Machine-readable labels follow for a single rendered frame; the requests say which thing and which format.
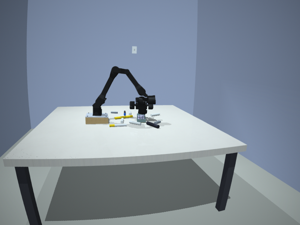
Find keyboard with white letter keys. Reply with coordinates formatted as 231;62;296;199
137;113;146;123

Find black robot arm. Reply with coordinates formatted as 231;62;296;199
92;66;156;116

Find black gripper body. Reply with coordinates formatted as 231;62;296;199
129;101;153;110

